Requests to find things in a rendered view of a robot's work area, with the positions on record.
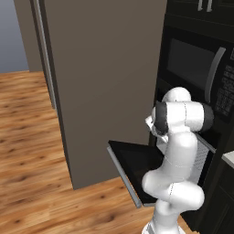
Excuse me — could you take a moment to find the grey-brown fridge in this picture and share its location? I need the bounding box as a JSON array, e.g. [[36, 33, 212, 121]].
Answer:
[[13, 0, 168, 190]]

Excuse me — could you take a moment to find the grey fridge handle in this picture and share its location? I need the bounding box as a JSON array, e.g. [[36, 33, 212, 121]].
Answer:
[[32, 0, 58, 111]]

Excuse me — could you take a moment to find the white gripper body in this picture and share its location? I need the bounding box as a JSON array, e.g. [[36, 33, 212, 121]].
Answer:
[[144, 114, 160, 138]]

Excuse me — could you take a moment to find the grey wire oven rack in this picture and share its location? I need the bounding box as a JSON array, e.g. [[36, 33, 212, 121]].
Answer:
[[155, 133, 218, 186]]

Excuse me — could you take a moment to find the black base cabinet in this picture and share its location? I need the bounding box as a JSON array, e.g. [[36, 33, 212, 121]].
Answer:
[[203, 163, 234, 234]]

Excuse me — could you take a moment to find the black oven door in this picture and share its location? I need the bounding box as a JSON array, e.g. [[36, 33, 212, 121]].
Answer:
[[107, 140, 165, 208]]

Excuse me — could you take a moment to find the black microwave oven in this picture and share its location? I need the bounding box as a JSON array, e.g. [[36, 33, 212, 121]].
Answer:
[[156, 25, 234, 124]]

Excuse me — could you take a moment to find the grey oven door handle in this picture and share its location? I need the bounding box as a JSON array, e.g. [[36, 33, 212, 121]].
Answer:
[[106, 146, 143, 209]]

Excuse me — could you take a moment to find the grey microwave handle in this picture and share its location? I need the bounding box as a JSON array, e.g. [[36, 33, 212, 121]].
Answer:
[[204, 47, 228, 104]]

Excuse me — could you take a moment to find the black cupboard door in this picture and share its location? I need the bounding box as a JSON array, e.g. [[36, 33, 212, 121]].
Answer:
[[165, 0, 234, 27]]

